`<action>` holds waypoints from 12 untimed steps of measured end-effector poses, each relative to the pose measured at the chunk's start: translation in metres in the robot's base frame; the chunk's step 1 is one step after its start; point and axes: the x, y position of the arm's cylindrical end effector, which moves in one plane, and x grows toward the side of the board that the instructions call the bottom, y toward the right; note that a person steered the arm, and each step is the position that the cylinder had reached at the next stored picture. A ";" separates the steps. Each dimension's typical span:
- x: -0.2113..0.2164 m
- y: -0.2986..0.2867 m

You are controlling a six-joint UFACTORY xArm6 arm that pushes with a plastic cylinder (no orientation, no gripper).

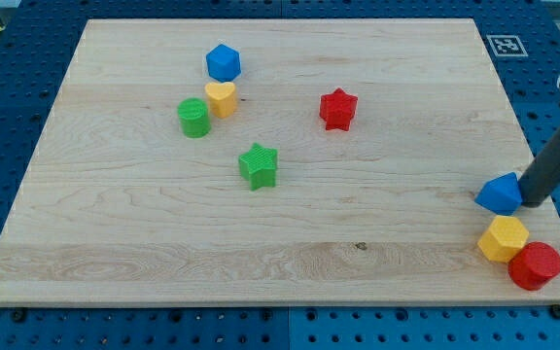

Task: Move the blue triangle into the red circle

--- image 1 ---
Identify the green cylinder block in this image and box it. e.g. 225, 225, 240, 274
177, 98, 211, 138

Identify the red star block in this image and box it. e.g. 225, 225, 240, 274
319, 87, 358, 131

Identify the yellow hexagon block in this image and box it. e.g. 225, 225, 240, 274
477, 215, 530, 263

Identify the yellow heart block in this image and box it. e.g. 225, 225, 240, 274
204, 82, 238, 119

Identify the blue hexagon block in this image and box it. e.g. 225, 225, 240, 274
205, 44, 241, 83

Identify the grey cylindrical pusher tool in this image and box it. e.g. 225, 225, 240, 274
518, 126, 560, 208

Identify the blue triangle block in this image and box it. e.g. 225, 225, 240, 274
474, 172, 522, 216

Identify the green star block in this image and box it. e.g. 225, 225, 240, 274
238, 143, 278, 191

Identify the white fiducial marker tag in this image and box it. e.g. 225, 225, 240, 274
487, 34, 528, 57

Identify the red cylinder block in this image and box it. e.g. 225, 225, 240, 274
507, 241, 560, 291

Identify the wooden board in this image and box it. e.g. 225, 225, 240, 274
0, 18, 560, 307

